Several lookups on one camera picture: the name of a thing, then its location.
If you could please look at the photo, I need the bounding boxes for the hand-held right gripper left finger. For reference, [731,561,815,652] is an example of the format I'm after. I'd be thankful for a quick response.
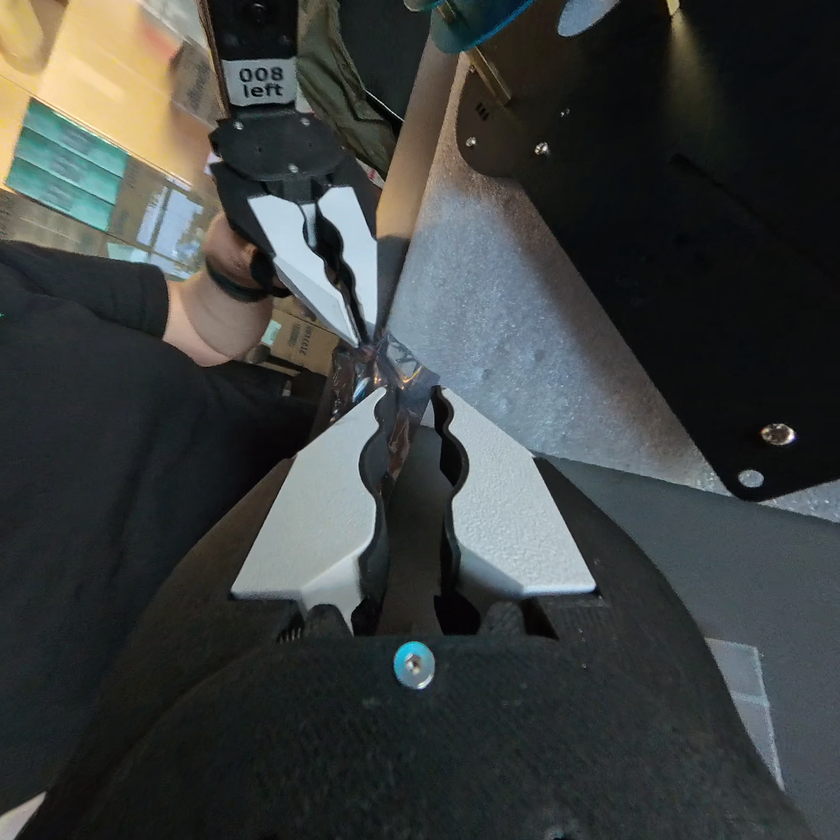
[231,385,395,619]

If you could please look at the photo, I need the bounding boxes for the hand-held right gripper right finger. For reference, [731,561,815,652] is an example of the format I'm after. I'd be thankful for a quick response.
[428,385,598,605]

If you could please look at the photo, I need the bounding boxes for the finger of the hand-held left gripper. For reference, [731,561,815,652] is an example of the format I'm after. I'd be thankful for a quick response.
[248,195,364,345]
[315,184,385,333]

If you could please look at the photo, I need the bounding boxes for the dark parts bag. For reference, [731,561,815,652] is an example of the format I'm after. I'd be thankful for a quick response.
[321,326,443,476]

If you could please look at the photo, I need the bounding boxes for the blue toy robot arm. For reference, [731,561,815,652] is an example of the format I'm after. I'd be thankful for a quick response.
[405,0,620,55]

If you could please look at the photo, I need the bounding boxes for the person's left hand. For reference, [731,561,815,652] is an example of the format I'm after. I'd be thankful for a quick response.
[163,216,280,370]

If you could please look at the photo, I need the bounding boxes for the scattered small clear zip bags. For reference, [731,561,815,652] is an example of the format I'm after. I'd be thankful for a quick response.
[705,636,788,791]

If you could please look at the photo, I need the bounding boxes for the black metal base plate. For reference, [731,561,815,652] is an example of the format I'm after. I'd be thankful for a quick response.
[452,0,840,502]

